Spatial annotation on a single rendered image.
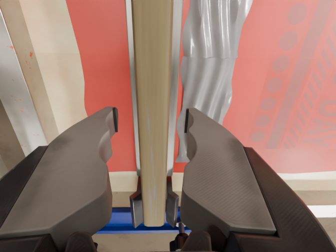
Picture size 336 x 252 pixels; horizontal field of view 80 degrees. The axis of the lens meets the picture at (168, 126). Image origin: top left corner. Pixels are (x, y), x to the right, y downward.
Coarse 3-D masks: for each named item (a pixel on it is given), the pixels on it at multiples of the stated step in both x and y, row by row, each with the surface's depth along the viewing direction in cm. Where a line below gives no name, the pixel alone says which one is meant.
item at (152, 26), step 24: (144, 0) 14; (168, 0) 14; (144, 24) 14; (168, 24) 15; (144, 48) 15; (168, 48) 16; (144, 72) 16; (168, 72) 17; (144, 96) 17; (168, 96) 18; (144, 120) 19; (168, 120) 19; (144, 144) 20; (144, 168) 22; (144, 192) 24; (144, 216) 26
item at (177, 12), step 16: (128, 0) 19; (176, 0) 19; (128, 16) 20; (176, 16) 20; (128, 32) 21; (176, 32) 21; (128, 48) 21; (176, 48) 22; (176, 64) 22; (176, 80) 23; (176, 96) 25
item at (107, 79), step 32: (96, 64) 26; (128, 64) 26; (256, 64) 27; (96, 96) 28; (128, 96) 29; (256, 96) 29; (128, 128) 31; (128, 160) 35; (288, 160) 36; (320, 160) 36
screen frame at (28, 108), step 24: (0, 0) 20; (0, 24) 20; (24, 24) 23; (0, 48) 21; (24, 48) 23; (0, 72) 23; (24, 72) 23; (0, 96) 24; (24, 96) 24; (24, 120) 26; (48, 120) 28; (24, 144) 28; (120, 192) 38; (312, 192) 40
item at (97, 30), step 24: (72, 0) 22; (96, 0) 22; (120, 0) 23; (264, 0) 23; (72, 24) 24; (96, 24) 24; (120, 24) 24; (264, 24) 24; (96, 48) 25; (120, 48) 25; (240, 48) 26; (264, 48) 26
